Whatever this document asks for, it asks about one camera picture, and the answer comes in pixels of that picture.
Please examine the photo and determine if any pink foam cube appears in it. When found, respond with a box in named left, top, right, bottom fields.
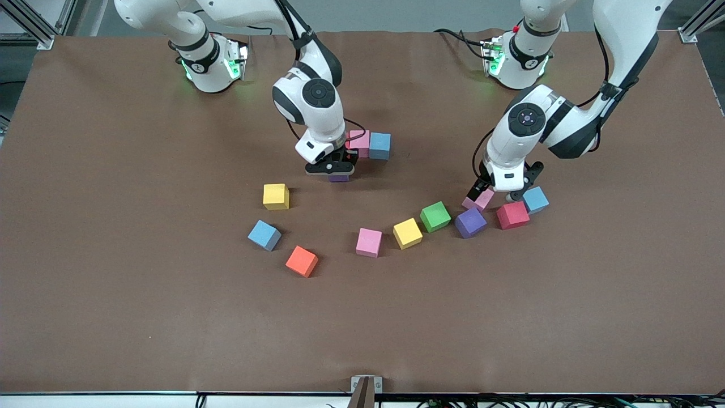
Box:
left=348, top=130, right=370, bottom=158
left=356, top=228, right=383, bottom=258
left=462, top=189, right=495, bottom=212

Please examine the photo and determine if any green foam cube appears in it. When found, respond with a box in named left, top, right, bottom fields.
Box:
left=420, top=201, right=452, bottom=233

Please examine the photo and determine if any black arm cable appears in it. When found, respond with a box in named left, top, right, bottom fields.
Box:
left=275, top=0, right=372, bottom=142
left=473, top=23, right=641, bottom=176

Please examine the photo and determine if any black base cable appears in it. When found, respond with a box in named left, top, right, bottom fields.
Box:
left=433, top=27, right=491, bottom=60

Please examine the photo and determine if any yellow foam cube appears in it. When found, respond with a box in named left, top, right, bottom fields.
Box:
left=263, top=183, right=290, bottom=211
left=393, top=218, right=424, bottom=250

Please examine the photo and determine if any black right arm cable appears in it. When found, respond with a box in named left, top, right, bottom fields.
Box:
left=275, top=0, right=372, bottom=142

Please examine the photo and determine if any orange foam cube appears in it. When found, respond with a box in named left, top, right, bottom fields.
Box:
left=285, top=245, right=319, bottom=278

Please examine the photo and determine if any brown table mat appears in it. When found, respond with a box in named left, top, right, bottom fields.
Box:
left=0, top=29, right=725, bottom=394

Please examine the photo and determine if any aluminium frame post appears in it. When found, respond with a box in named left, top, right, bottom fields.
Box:
left=678, top=0, right=725, bottom=44
left=0, top=0, right=77, bottom=50

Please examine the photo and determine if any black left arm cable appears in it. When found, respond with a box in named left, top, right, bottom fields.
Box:
left=473, top=23, right=641, bottom=176

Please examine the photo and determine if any blue foam cube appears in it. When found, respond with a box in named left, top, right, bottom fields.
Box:
left=521, top=186, right=550, bottom=214
left=369, top=132, right=392, bottom=160
left=248, top=222, right=282, bottom=252

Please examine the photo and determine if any red foam cube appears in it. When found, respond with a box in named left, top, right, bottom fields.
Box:
left=497, top=201, right=531, bottom=230

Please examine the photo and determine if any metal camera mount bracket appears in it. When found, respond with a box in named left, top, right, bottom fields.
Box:
left=347, top=375, right=383, bottom=408

